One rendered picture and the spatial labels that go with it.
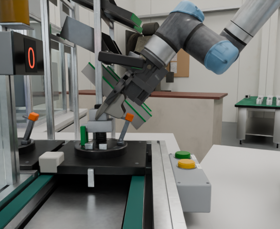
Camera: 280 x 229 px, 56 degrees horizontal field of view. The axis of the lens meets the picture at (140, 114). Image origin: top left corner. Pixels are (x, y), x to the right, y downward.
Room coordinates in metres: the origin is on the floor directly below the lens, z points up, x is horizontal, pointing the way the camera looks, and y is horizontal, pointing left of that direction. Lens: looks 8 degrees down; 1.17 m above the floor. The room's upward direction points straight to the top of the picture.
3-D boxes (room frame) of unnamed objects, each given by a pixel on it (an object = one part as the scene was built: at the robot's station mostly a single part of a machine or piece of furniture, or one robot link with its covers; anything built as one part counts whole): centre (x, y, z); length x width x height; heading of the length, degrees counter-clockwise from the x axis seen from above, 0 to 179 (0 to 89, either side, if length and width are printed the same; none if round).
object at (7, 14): (0.50, 0.23, 1.28); 0.05 x 0.05 x 0.05
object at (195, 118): (4.31, 0.03, 0.46); 2.68 x 0.90 x 0.92; 65
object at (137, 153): (0.69, 0.10, 0.96); 0.24 x 0.24 x 0.02; 88
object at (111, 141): (0.69, 0.10, 0.98); 0.14 x 0.14 x 0.02
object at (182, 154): (0.66, -0.11, 0.96); 0.04 x 0.04 x 0.02
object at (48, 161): (0.59, 0.20, 0.97); 0.05 x 0.05 x 0.04; 88
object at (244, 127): (5.32, -2.49, 0.41); 2.33 x 0.84 x 0.81; 154
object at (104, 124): (0.69, 0.11, 1.06); 0.08 x 0.04 x 0.07; 88
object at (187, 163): (0.59, -0.11, 0.96); 0.04 x 0.04 x 0.02
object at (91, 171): (0.56, 0.11, 0.95); 0.01 x 0.01 x 0.04; 88
